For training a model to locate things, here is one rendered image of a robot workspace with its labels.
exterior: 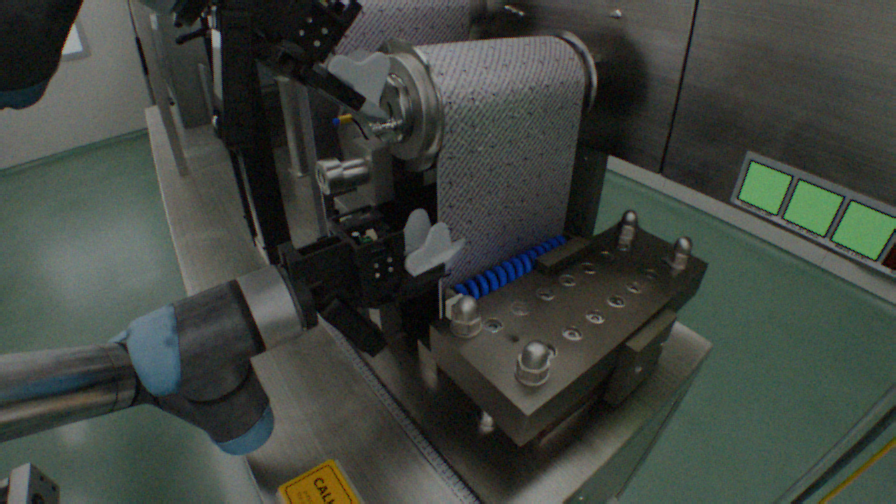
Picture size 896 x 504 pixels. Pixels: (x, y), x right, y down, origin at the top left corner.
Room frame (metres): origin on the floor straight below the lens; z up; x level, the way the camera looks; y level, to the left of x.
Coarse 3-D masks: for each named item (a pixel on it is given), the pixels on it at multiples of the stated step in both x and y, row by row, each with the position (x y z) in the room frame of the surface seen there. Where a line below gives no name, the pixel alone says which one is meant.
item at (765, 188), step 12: (756, 168) 0.43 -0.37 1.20; (768, 168) 0.42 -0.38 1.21; (756, 180) 0.42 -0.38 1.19; (768, 180) 0.41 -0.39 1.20; (780, 180) 0.40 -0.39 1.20; (744, 192) 0.43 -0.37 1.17; (756, 192) 0.42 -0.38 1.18; (768, 192) 0.41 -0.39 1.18; (780, 192) 0.40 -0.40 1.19; (756, 204) 0.41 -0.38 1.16; (768, 204) 0.40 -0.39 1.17
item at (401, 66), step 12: (396, 60) 0.45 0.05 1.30; (408, 60) 0.44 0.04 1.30; (396, 72) 0.45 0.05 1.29; (408, 72) 0.43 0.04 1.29; (408, 84) 0.43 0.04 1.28; (420, 84) 0.42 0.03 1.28; (420, 96) 0.41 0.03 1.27; (420, 108) 0.41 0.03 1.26; (420, 120) 0.41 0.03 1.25; (420, 132) 0.41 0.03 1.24; (396, 144) 0.45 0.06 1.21; (408, 144) 0.43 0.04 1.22; (420, 144) 0.41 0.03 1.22; (396, 156) 0.45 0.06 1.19; (408, 156) 0.43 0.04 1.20
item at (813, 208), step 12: (804, 192) 0.38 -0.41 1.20; (816, 192) 0.37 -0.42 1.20; (828, 192) 0.36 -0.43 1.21; (792, 204) 0.38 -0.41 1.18; (804, 204) 0.37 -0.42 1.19; (816, 204) 0.36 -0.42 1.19; (828, 204) 0.35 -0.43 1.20; (792, 216) 0.38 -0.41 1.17; (804, 216) 0.37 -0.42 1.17; (816, 216) 0.36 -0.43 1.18; (828, 216) 0.35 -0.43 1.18; (816, 228) 0.35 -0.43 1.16
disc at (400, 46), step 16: (384, 48) 0.48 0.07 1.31; (400, 48) 0.46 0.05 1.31; (416, 48) 0.43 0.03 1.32; (416, 64) 0.43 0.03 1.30; (432, 80) 0.41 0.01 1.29; (432, 96) 0.41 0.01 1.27; (432, 112) 0.41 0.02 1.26; (432, 128) 0.41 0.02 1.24; (432, 144) 0.41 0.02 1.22; (400, 160) 0.46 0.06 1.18; (416, 160) 0.44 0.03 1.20; (432, 160) 0.41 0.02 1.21
